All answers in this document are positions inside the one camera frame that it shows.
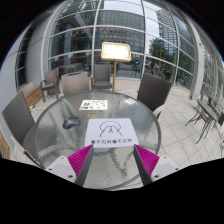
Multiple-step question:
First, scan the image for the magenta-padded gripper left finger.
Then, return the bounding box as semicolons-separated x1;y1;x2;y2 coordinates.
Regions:
44;144;95;188

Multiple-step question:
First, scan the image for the laminated picture menu card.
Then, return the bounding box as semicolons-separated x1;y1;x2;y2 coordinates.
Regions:
79;99;109;111

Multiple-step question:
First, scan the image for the green metal furniture group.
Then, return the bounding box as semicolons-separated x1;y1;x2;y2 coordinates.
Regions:
185;94;224;145

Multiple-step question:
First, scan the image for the black computer mouse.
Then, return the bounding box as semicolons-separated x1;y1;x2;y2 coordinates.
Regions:
62;117;81;130

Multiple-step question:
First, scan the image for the grey wicker chair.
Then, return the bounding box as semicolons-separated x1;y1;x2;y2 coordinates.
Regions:
60;71;91;98
40;68;61;103
136;73;174;119
1;91;38;159
90;63;114;92

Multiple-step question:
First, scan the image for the wooden slatted bench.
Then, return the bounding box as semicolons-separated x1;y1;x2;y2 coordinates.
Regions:
19;83;44;108

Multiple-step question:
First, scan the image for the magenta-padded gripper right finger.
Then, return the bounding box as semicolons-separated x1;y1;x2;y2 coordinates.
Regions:
133;144;181;186

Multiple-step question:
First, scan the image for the golden menu stand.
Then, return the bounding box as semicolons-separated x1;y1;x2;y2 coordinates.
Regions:
100;41;133;93

